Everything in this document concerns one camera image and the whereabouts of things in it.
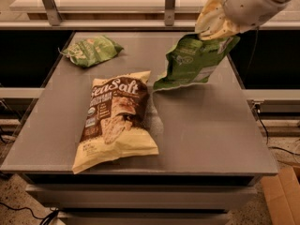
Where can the green rice chip bag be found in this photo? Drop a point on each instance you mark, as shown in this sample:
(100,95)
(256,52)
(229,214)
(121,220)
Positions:
(192,60)

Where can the cardboard box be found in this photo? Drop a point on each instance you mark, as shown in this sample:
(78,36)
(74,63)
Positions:
(282,195)

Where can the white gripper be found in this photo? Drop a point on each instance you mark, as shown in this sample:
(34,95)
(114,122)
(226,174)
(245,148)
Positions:
(249,6)

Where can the dark green snack bag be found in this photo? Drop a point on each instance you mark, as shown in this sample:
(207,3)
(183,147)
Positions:
(92,51)

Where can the brown sea salt chip bag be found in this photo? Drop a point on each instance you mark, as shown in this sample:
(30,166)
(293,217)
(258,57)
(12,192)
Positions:
(114,125)

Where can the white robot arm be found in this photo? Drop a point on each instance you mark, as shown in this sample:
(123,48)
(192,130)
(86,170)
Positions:
(225,18)

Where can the metal railing frame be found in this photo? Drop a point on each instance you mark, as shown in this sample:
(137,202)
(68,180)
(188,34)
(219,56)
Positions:
(100,14)

